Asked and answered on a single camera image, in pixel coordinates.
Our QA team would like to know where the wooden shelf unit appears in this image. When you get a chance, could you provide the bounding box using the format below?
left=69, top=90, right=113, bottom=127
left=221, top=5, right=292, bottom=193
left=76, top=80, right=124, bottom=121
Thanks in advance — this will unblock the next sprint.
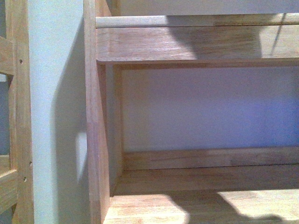
left=84, top=0, right=299, bottom=224

